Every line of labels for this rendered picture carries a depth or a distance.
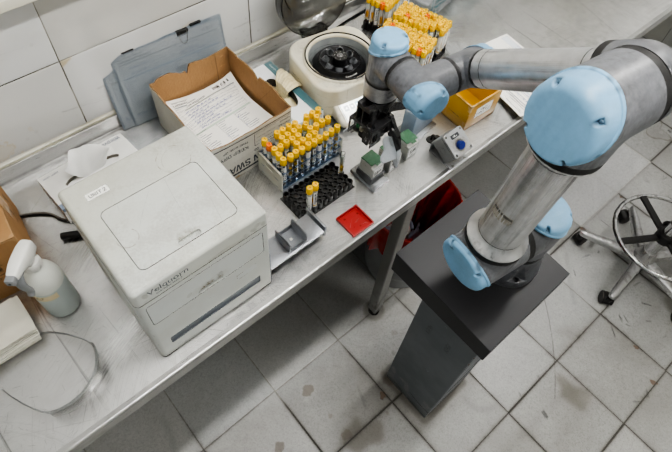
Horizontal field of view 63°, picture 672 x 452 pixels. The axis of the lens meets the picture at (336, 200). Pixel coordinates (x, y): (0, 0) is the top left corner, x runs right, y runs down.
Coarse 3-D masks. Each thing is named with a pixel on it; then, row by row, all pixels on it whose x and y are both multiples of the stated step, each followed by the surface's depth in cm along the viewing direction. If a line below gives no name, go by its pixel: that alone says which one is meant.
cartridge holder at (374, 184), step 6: (354, 168) 144; (354, 174) 144; (360, 174) 142; (366, 174) 140; (378, 174) 141; (360, 180) 143; (366, 180) 141; (372, 180) 140; (378, 180) 142; (384, 180) 143; (372, 186) 141; (378, 186) 141
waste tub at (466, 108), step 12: (456, 96) 151; (468, 96) 163; (480, 96) 162; (492, 96) 152; (444, 108) 157; (456, 108) 153; (468, 108) 149; (480, 108) 152; (492, 108) 158; (456, 120) 156; (468, 120) 153
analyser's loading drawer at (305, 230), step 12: (312, 216) 130; (288, 228) 128; (300, 228) 126; (312, 228) 130; (324, 228) 128; (276, 240) 127; (288, 240) 127; (300, 240) 128; (312, 240) 128; (276, 252) 125; (288, 252) 126; (276, 264) 124
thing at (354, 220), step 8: (352, 208) 138; (360, 208) 138; (344, 216) 137; (352, 216) 137; (360, 216) 137; (368, 216) 137; (344, 224) 135; (352, 224) 136; (360, 224) 136; (368, 224) 135; (352, 232) 134; (360, 232) 134
